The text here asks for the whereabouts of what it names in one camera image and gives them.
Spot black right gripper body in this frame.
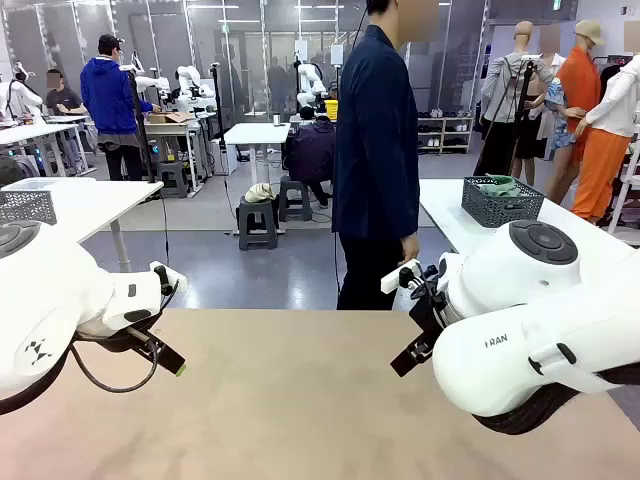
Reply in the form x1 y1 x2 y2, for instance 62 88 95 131
408 259 452 351

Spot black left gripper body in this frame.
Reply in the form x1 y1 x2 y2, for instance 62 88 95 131
74 314 165 354

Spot dark grey lattice basket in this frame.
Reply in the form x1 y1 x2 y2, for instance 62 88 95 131
460 175 545 229

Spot green terry towel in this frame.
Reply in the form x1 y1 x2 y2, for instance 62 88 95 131
474 173 522 199

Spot person's right forearm navy sleeve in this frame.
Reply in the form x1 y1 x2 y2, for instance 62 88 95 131
394 187 420 235

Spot white plastic basket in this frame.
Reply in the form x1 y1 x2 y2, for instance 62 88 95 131
1 177 97 193

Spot person's right hand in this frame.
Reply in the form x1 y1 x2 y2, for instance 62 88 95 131
399 230 422 265

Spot grey plastic stool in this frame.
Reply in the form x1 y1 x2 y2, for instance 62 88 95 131
237 195 280 251
157 160 190 199
278 175 314 223

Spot person in navy jacket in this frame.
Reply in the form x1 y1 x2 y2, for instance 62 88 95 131
332 0 441 311

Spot wooden shoe shelf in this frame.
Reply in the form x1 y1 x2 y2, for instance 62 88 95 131
416 115 474 155

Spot beige cloth bundle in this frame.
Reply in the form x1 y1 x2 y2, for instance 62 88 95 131
243 182 276 204

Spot seated person dark jacket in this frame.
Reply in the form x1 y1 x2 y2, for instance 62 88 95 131
287 107 337 209

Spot black stand pole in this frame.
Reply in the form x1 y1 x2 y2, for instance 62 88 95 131
119 64 159 184
209 62 227 146

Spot white desk with box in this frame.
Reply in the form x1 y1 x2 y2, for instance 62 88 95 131
142 119 206 194

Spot white background desk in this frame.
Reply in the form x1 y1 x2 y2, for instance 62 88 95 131
0 122 96 176

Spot mannequin grey shirt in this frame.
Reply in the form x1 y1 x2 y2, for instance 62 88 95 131
481 20 557 186

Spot white standing desk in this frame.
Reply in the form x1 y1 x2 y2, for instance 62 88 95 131
223 122 292 236

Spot person in blue hoodie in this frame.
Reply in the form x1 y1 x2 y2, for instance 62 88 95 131
79 33 155 182

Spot seated person grey shirt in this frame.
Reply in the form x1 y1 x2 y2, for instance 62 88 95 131
44 68 90 166

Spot mannequin blue floral dress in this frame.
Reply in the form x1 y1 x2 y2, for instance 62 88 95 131
537 49 584 201

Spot mannequin orange jacket cap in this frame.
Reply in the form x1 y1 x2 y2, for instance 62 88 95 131
544 19 603 204

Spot mannequin white top orange trousers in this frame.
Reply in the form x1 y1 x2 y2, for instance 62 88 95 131
569 52 640 224

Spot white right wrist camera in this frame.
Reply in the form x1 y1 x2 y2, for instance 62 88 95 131
380 258 422 295

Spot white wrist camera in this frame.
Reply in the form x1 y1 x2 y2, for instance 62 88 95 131
380 258 422 295
148 260 189 294

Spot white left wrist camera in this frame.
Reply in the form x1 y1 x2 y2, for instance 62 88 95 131
148 260 189 294

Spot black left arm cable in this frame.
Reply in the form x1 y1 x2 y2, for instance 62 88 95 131
0 344 161 416

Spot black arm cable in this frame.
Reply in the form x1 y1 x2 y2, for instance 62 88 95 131
472 367 640 436
0 344 161 416

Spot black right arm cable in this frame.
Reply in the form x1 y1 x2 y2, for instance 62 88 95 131
472 367 640 436

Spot black camera tripod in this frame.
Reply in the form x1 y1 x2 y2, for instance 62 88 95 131
472 53 544 176

